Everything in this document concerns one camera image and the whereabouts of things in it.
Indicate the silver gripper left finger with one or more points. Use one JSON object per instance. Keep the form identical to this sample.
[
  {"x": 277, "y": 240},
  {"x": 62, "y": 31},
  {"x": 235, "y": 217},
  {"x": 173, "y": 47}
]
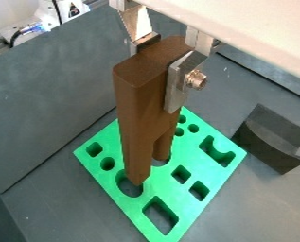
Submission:
[{"x": 138, "y": 27}]

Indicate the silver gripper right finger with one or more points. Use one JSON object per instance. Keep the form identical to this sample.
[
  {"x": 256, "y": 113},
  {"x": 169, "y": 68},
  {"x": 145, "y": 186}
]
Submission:
[{"x": 185, "y": 76}]

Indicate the brown square-circle peg object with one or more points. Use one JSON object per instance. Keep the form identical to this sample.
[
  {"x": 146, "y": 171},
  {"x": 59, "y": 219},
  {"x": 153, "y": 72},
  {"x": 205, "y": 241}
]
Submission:
[{"x": 146, "y": 125}]

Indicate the dark grey table mat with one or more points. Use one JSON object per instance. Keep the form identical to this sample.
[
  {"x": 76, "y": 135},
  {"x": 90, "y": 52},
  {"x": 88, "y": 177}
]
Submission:
[{"x": 55, "y": 89}]

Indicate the dark grey curved block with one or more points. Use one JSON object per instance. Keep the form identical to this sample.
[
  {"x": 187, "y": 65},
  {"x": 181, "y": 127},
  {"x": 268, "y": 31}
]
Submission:
[{"x": 270, "y": 138}]

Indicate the green shape-sorting insertion board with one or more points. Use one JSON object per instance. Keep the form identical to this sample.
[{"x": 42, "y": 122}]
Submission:
[{"x": 179, "y": 187}]

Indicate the white robot base with cable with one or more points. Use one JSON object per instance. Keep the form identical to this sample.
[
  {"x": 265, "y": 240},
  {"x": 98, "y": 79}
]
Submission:
[{"x": 51, "y": 14}]

